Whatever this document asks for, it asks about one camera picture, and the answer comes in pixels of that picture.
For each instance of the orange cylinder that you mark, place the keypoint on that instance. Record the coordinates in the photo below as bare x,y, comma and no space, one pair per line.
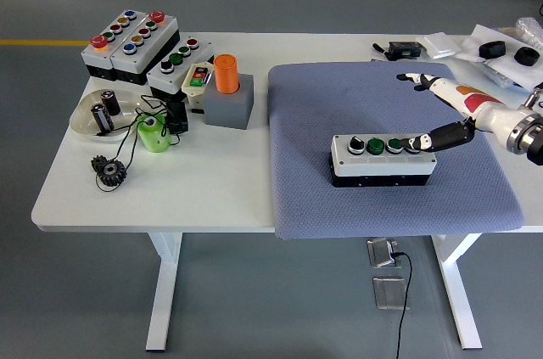
226,74

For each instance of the green plastic cylinder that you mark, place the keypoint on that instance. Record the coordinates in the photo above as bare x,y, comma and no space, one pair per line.
155,136

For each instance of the large black gear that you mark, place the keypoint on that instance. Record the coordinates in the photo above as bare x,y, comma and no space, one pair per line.
112,174

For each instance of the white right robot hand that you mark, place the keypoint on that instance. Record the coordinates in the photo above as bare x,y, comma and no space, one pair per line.
488,115

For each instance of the grey-blue textured mat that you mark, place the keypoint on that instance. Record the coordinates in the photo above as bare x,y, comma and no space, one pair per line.
305,130

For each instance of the clear round dish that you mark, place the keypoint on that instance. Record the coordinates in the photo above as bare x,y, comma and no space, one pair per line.
82,119

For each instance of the bubble wrap roll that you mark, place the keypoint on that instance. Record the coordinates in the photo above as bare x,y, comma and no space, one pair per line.
531,30

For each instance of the cream red-green switch box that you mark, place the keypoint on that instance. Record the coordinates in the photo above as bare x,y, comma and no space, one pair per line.
196,83

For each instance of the five-button control box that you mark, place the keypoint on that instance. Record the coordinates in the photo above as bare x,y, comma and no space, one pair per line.
102,55
140,53

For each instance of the metal floor socket with plug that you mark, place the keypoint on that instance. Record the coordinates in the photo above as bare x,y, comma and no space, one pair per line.
381,253

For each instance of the metal floor socket plate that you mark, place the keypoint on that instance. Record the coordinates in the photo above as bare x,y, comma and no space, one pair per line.
389,293

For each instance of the white flat box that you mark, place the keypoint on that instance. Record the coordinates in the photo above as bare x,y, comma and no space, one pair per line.
439,46

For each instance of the small black gear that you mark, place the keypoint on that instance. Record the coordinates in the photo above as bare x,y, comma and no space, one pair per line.
97,162

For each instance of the white table leg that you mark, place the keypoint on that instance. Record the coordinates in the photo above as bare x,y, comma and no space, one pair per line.
456,287
166,282

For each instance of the black device with green label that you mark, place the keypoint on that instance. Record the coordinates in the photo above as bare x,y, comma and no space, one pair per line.
405,49

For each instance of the four-button control box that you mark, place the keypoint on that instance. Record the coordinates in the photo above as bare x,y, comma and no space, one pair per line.
178,72
373,166

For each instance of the small black box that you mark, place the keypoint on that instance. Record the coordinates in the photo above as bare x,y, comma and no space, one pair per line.
177,119

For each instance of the white foam sheet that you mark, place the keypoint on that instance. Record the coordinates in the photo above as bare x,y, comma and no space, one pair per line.
488,36

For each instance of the black pen tool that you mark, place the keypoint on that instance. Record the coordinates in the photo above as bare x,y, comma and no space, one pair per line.
380,50

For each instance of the grey block holder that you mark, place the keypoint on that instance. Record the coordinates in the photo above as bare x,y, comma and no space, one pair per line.
227,110

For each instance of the dark cylindrical capacitor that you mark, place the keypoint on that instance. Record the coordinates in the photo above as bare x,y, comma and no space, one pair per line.
111,103
102,118

